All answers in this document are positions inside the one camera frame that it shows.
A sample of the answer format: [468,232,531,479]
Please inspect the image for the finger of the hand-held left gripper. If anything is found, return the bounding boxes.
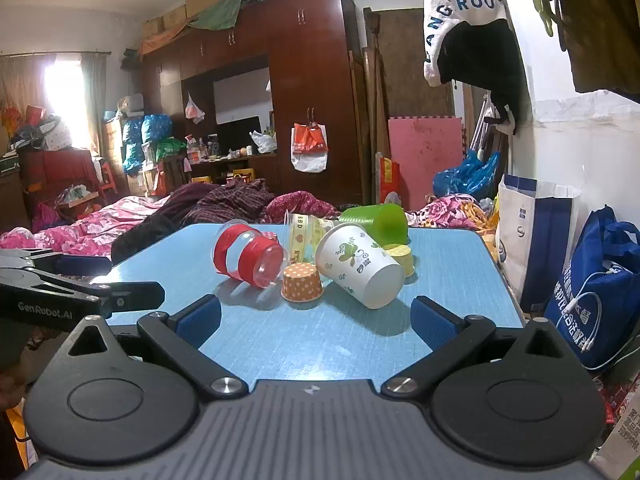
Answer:
[0,269,166,313]
[0,248,114,277]

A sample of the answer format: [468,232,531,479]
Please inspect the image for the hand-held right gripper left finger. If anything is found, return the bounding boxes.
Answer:
[65,295,249,402]

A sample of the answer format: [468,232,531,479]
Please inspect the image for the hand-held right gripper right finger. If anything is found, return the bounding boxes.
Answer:
[380,295,576,400]

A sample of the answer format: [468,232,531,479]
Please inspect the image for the yellow polka-dot paper cup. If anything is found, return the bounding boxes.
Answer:
[382,243,416,279]

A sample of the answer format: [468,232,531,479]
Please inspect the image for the clear cup with red band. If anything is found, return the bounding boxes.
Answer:
[214,219,289,290]

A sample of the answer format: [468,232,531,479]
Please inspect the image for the white cup with green print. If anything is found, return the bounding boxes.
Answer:
[314,223,405,310]

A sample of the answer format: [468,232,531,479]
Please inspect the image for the orange polka-dot paper cup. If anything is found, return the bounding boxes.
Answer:
[281,262,325,304]

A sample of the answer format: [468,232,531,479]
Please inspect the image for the green plastic cup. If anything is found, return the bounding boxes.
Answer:
[339,203,410,246]

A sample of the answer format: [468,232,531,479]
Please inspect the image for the clear cup with yellow band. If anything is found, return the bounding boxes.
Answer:
[287,213,342,264]

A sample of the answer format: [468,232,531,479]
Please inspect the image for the pink floral blanket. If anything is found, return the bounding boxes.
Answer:
[0,194,173,262]

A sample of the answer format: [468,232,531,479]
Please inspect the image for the black cloth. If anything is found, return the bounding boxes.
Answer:
[110,211,187,267]

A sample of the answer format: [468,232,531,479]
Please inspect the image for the red plastic stool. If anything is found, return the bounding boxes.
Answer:
[96,159,120,197]

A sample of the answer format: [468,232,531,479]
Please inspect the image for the floral quilt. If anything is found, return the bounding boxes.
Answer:
[406,194,500,233]

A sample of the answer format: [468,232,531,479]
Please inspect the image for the dark plaid clothes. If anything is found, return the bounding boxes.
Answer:
[165,178,275,227]

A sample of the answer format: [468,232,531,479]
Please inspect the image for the white and blue paper bag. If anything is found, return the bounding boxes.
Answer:
[496,174,582,307]

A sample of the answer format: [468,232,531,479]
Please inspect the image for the stack of blue plastic bags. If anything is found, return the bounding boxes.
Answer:
[121,113,174,173]

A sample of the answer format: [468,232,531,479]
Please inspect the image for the red and yellow bag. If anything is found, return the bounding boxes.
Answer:
[379,156,401,204]

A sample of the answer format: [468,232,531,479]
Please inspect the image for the green plastic bag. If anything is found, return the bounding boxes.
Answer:
[155,137,187,162]

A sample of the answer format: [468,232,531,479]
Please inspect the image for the blue plastic bag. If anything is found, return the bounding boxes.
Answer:
[432,149,502,202]

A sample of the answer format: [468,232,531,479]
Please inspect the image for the magenta cloth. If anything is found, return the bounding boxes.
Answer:
[260,190,342,225]

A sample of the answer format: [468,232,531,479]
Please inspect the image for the window curtain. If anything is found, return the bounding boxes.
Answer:
[80,53,108,157]

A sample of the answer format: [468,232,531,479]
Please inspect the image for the pink foam mat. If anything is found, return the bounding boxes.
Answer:
[388,116,465,202]

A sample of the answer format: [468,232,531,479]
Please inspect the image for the blue tote bag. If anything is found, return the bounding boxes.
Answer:
[542,205,640,372]

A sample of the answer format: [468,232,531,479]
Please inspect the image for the white crumpled plastic bag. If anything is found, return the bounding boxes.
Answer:
[249,129,278,155]

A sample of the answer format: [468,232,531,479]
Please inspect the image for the small white plastic bag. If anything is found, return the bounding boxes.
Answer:
[185,93,206,125]

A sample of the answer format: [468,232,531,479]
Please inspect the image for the orange and white plastic bag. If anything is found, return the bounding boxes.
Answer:
[291,123,330,173]

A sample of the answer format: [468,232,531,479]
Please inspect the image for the red printed packet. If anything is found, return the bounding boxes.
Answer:
[599,374,640,427]

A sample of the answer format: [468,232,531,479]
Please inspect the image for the wooden boards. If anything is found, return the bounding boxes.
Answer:
[348,7,392,206]

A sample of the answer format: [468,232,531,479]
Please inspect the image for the white printed carton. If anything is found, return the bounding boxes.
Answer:
[591,407,640,480]

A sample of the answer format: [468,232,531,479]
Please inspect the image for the black hanging garment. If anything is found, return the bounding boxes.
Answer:
[444,19,527,136]

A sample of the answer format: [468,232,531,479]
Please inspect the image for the brown wooden wardrobe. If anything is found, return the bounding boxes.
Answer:
[139,0,364,207]

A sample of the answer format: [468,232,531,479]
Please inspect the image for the green cloth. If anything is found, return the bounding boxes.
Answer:
[189,0,301,31]

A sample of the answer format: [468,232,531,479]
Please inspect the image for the white cloth with lettering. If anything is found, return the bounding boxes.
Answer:
[423,0,511,87]

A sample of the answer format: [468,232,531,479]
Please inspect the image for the dark hanging garment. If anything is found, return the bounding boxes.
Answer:
[554,0,640,95]

